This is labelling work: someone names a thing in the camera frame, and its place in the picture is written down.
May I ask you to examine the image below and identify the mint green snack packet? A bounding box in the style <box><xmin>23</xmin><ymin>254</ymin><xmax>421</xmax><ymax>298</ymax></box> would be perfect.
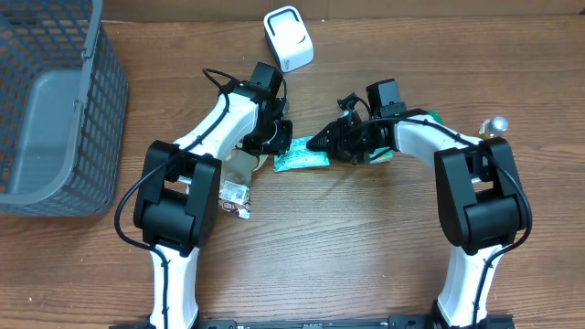
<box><xmin>274</xmin><ymin>136</ymin><xmax>330</xmax><ymax>173</ymax></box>

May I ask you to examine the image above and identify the yellow liquid bottle grey cap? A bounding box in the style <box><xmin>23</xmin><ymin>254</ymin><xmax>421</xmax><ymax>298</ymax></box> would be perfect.
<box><xmin>476</xmin><ymin>116</ymin><xmax>509</xmax><ymax>140</ymax></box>

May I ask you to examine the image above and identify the dark grey mesh basket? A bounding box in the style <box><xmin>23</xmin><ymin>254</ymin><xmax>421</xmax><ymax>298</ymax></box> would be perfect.
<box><xmin>1</xmin><ymin>0</ymin><xmax>129</xmax><ymax>217</ymax></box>

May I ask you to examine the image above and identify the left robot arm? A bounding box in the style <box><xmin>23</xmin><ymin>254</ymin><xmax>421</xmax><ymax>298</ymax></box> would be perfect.
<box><xmin>133</xmin><ymin>62</ymin><xmax>293</xmax><ymax>328</ymax></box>

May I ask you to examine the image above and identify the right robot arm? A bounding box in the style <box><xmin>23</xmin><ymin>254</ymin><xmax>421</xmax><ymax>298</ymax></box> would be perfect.
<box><xmin>306</xmin><ymin>79</ymin><xmax>533</xmax><ymax>328</ymax></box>

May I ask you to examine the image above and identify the green white Knorr container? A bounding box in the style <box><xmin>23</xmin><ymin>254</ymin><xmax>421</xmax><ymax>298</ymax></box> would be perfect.
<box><xmin>427</xmin><ymin>111</ymin><xmax>443</xmax><ymax>124</ymax></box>

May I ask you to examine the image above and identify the brown printed snack pouch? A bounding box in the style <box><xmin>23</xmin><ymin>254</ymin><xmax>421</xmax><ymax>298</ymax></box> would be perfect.
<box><xmin>218</xmin><ymin>149</ymin><xmax>267</xmax><ymax>219</ymax></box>

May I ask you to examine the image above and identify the white barcode scanner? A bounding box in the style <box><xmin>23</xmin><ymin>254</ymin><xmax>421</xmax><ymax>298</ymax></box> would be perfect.
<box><xmin>263</xmin><ymin>5</ymin><xmax>314</xmax><ymax>72</ymax></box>

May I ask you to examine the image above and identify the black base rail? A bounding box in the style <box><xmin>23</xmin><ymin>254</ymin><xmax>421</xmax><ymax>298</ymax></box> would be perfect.
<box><xmin>109</xmin><ymin>315</ymin><xmax>516</xmax><ymax>329</ymax></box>

